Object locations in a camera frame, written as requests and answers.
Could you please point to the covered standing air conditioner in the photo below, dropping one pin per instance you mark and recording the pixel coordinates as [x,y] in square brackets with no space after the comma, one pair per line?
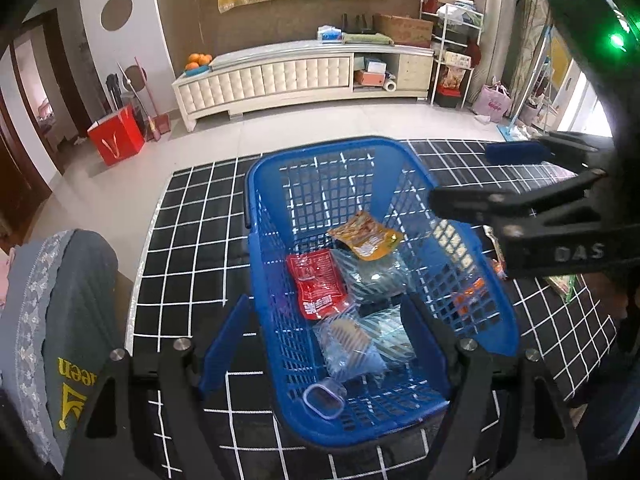
[500,20]

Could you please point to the white padded cabinet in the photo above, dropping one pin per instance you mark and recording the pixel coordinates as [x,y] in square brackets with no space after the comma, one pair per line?
[260,80]

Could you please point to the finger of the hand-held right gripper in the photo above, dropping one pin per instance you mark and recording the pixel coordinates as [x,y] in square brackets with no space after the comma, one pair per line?
[515,153]
[500,202]

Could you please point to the brown cardboard box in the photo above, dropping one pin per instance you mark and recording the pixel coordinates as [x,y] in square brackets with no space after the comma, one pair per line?
[402,30]

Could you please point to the pink bag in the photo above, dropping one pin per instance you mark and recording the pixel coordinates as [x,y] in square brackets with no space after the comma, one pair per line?
[492,102]

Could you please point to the red white snack packet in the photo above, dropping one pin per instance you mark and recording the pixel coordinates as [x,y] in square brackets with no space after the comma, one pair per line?
[496,262]

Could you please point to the black router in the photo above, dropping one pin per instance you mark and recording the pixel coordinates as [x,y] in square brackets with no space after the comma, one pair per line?
[357,24]

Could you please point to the orange snack bar packet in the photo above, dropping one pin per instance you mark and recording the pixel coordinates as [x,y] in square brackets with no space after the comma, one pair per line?
[470,294]

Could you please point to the yellow cracker packet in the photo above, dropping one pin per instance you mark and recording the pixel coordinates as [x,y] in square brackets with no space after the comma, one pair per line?
[452,242]

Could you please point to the teal box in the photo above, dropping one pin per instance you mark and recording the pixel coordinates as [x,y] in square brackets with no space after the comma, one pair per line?
[375,64]

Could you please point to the white metal storage rack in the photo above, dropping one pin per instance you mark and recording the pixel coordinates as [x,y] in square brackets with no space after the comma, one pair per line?
[450,7]

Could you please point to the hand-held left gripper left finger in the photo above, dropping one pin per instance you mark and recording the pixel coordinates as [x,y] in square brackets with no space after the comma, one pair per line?
[220,352]

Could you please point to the pink cloth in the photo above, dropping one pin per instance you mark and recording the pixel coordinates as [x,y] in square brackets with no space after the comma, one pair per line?
[5,280]

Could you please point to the clear striped snack bag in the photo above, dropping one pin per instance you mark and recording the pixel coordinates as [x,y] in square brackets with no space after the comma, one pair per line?
[375,277]

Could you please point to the grey printed chair cover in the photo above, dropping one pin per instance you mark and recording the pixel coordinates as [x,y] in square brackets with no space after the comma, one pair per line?
[65,285]

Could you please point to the green folded cloth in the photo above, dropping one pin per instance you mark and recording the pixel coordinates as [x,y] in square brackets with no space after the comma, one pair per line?
[365,39]

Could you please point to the blue tissue box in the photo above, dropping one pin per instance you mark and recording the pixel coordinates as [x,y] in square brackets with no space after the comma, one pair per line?
[329,34]

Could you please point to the orange yellow snack packet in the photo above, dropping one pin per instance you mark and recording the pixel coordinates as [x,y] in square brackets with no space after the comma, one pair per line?
[367,237]

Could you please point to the brown round wall disc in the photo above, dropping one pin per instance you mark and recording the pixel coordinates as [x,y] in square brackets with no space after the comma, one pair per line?
[116,11]

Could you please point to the person's right forearm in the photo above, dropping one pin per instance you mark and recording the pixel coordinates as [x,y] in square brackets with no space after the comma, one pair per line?
[620,385]

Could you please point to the orange box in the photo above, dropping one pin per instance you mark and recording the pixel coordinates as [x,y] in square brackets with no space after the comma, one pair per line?
[369,78]

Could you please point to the red paper bag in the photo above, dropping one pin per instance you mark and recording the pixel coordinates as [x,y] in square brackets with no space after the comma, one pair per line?
[117,135]

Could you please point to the patterned beige curtain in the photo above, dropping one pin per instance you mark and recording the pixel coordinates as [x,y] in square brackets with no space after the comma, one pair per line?
[530,20]

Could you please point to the purple rimmed jelly cup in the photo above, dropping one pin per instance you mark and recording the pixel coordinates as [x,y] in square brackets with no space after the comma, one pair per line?
[325,402]

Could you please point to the white paper roll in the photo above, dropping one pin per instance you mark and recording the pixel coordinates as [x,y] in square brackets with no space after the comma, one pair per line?
[390,85]

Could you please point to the small yellow towel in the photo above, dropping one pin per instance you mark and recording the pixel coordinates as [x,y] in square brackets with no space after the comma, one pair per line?
[560,62]

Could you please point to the clear plastic snack packet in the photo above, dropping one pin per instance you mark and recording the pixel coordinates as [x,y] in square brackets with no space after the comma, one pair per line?
[345,347]

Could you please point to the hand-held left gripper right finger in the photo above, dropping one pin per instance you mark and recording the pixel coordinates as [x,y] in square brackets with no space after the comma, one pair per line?
[427,352]

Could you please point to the plate of oranges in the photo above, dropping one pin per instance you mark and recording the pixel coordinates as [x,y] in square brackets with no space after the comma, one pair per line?
[197,61]

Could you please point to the black checked tablecloth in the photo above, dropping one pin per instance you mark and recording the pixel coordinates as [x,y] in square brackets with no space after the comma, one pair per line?
[200,240]

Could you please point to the blue plastic basket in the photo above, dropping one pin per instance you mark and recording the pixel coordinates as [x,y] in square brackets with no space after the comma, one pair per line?
[500,332]

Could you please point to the green print snack packet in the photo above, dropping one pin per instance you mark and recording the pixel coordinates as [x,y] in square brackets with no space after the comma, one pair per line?
[565,287]

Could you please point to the dark wooden door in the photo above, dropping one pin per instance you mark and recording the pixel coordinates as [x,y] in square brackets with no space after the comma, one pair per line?
[20,175]

